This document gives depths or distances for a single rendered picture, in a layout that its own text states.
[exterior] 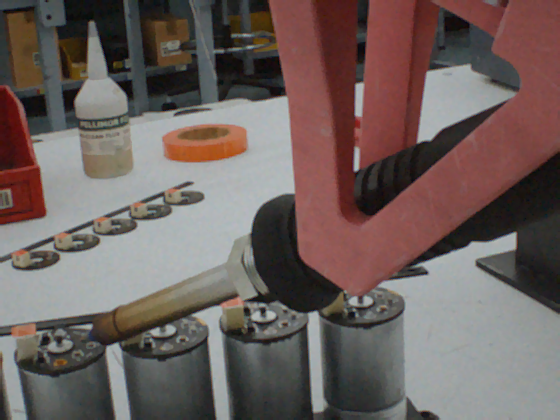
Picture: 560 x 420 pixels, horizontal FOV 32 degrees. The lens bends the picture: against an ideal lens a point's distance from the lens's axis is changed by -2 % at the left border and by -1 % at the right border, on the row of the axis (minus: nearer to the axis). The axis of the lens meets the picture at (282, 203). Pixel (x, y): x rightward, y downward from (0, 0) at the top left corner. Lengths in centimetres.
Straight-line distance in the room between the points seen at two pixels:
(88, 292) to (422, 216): 32
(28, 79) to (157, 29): 63
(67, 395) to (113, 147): 39
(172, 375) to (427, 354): 15
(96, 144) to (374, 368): 39
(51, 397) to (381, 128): 12
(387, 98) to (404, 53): 1
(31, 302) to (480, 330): 20
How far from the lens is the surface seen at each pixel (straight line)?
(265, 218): 19
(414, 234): 16
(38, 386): 26
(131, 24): 342
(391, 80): 19
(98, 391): 27
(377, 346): 27
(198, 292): 21
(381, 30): 19
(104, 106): 63
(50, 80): 273
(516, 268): 45
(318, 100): 16
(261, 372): 27
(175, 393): 26
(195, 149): 65
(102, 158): 64
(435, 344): 39
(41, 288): 48
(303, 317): 27
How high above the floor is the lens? 93
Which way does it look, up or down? 19 degrees down
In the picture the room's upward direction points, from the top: 4 degrees counter-clockwise
